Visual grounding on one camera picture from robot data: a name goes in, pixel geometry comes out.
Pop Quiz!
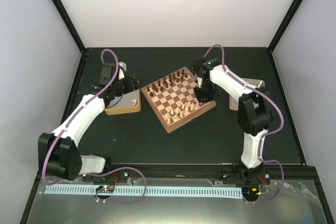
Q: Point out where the dark chess pieces group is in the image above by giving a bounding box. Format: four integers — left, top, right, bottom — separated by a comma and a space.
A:
144, 68, 193, 97

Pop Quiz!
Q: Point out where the frame post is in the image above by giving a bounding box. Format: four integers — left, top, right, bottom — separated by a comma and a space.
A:
51, 0, 86, 52
267, 0, 303, 53

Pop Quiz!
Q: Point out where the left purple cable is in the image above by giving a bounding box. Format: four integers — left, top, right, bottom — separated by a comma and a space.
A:
41, 48, 148, 205

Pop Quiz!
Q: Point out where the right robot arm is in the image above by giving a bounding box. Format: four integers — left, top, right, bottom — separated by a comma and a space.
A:
192, 57, 272, 184

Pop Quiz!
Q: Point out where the gold metal tin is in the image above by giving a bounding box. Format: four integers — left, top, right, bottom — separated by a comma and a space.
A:
104, 89, 141, 115

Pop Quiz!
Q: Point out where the wooden chess board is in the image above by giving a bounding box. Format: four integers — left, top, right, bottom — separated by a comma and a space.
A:
141, 67, 216, 133

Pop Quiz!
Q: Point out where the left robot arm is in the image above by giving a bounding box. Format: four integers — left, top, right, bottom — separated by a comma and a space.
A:
38, 62, 141, 182

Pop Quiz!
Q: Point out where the small circuit board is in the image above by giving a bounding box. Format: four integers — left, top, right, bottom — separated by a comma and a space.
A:
96, 185, 115, 194

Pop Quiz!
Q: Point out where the black aluminium rail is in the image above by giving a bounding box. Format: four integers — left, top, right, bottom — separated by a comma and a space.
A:
45, 162, 318, 185

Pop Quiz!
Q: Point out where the light blue cable duct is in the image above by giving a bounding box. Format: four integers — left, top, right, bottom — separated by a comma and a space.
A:
44, 184, 243, 199

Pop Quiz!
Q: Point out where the right frame post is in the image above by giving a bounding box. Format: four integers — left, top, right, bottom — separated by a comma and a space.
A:
267, 0, 303, 53

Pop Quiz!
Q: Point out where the left frame post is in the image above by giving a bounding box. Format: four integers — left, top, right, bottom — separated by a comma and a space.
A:
51, 0, 86, 52

